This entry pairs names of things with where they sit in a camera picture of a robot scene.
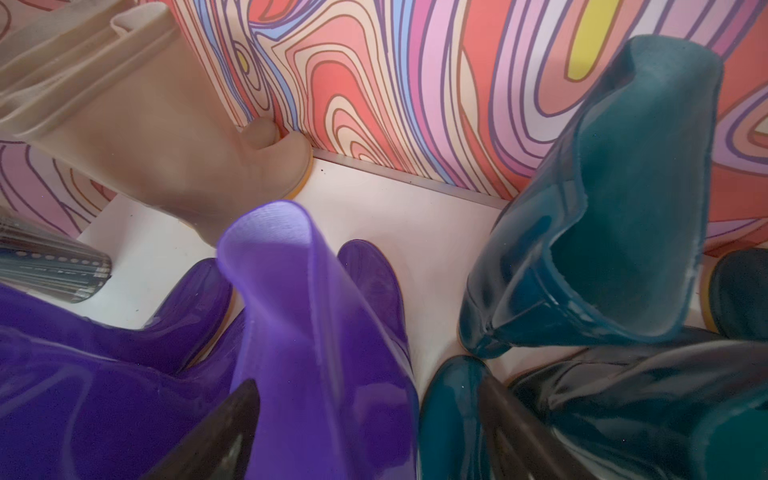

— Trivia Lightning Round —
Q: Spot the metal pen holder cup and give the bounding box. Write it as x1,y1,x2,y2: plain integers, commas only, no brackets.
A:
1,207,112,303

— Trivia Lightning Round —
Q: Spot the purple rain boot front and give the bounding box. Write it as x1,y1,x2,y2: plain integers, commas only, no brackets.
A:
1,258,243,479

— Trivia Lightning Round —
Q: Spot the teal rain boot back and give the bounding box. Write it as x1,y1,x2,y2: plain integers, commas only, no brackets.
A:
458,35,724,359

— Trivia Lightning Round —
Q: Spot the teal rain boot far right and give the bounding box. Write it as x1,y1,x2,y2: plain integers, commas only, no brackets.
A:
700,248,767,341

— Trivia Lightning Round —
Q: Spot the purple rain boot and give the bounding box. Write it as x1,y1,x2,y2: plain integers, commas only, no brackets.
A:
217,201,418,479
1,258,243,479

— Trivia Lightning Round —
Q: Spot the teal rain boot centre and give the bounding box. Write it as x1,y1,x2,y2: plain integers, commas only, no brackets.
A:
508,328,767,479

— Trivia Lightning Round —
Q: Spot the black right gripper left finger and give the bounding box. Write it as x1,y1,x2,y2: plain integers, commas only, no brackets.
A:
144,379,260,479

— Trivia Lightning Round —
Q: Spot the purple rain boot back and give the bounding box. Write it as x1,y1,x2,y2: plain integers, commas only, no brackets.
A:
217,201,418,479

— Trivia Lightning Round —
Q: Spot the beige rain boot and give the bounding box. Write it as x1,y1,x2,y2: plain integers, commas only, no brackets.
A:
0,0,136,67
1,2,312,244

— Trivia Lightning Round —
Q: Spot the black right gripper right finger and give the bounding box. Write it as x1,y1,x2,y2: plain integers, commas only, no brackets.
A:
478,376,594,480

